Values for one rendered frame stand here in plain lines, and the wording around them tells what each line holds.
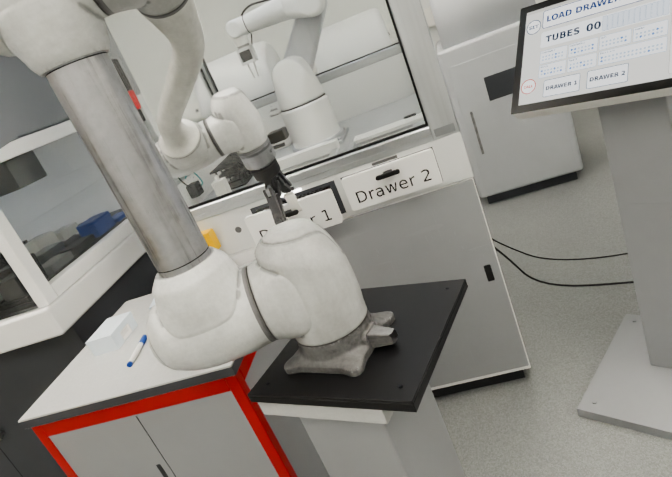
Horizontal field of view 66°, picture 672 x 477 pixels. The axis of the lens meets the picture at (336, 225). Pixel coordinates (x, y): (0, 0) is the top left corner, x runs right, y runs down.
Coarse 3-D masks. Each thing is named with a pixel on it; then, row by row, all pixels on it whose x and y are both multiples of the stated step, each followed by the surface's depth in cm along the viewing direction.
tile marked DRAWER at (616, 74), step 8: (624, 64) 122; (592, 72) 127; (600, 72) 126; (608, 72) 124; (616, 72) 123; (624, 72) 121; (592, 80) 127; (600, 80) 125; (608, 80) 124; (616, 80) 122; (624, 80) 121
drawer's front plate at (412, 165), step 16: (400, 160) 154; (416, 160) 154; (432, 160) 153; (352, 176) 158; (368, 176) 158; (400, 176) 156; (416, 176) 156; (432, 176) 155; (352, 192) 160; (368, 192) 160; (384, 192) 159; (400, 192) 158; (352, 208) 162
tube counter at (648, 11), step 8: (656, 0) 119; (664, 0) 118; (632, 8) 123; (640, 8) 122; (648, 8) 120; (656, 8) 119; (664, 8) 118; (600, 16) 128; (608, 16) 127; (616, 16) 125; (624, 16) 124; (632, 16) 123; (640, 16) 121; (648, 16) 120; (656, 16) 119; (592, 24) 129; (600, 24) 128; (608, 24) 126; (616, 24) 125; (624, 24) 124; (592, 32) 129; (600, 32) 127
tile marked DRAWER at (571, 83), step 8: (544, 80) 136; (552, 80) 134; (560, 80) 133; (568, 80) 131; (576, 80) 130; (544, 88) 136; (552, 88) 134; (560, 88) 132; (568, 88) 131; (576, 88) 129; (544, 96) 135
